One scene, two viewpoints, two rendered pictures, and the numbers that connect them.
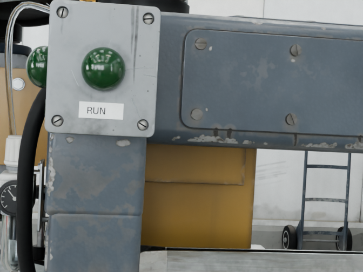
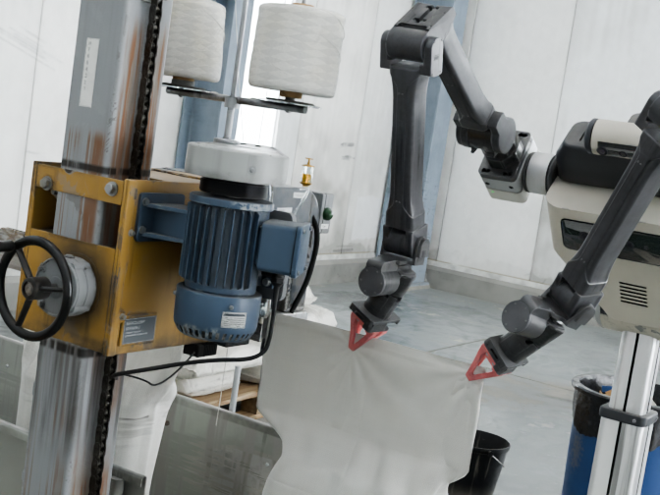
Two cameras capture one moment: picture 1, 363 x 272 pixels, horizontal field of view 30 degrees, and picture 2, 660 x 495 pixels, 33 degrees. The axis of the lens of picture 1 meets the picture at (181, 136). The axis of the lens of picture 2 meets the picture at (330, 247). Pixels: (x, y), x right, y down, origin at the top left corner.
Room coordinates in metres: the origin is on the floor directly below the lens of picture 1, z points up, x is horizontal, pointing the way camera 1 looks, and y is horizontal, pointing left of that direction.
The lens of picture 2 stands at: (2.33, 1.68, 1.49)
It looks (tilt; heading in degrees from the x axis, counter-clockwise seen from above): 6 degrees down; 220
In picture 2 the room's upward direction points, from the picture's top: 8 degrees clockwise
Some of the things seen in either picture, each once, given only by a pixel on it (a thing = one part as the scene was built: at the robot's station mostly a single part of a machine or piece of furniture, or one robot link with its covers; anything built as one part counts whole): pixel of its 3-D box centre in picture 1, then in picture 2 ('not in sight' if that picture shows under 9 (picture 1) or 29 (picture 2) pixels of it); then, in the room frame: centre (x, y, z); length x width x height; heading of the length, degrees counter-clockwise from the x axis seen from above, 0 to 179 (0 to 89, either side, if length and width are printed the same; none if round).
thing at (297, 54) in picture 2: not in sight; (297, 51); (0.83, 0.26, 1.61); 0.17 x 0.17 x 0.17
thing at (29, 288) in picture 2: not in sight; (31, 288); (1.23, 0.11, 1.13); 0.18 x 0.11 x 0.18; 99
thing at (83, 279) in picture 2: not in sight; (64, 285); (1.16, 0.10, 1.14); 0.11 x 0.06 x 0.11; 99
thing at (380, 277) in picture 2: not in sight; (391, 264); (0.66, 0.43, 1.24); 0.11 x 0.09 x 0.12; 7
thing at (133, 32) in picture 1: (102, 70); (312, 210); (0.48, 0.06, 1.28); 0.08 x 0.05 x 0.09; 99
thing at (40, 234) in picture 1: (41, 222); not in sight; (0.77, 0.15, 1.12); 0.02 x 0.02 x 0.08
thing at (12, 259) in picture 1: (15, 240); (263, 302); (0.72, 0.17, 1.11); 0.03 x 0.03 x 0.06
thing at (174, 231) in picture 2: not in sight; (178, 221); (1.02, 0.22, 1.27); 0.12 x 0.09 x 0.09; 9
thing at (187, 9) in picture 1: (143, 14); not in sight; (0.67, 0.04, 1.35); 0.09 x 0.09 x 0.03
